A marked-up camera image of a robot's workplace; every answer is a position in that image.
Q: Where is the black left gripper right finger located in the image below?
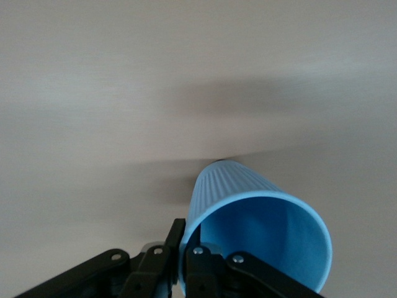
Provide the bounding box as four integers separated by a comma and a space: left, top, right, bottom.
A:
182, 244, 324, 298

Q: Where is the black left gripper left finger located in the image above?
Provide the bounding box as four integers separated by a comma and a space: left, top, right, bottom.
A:
18, 218, 187, 298

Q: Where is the blue ribbed plastic cup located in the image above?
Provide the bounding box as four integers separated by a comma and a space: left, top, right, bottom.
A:
179, 158, 333, 294

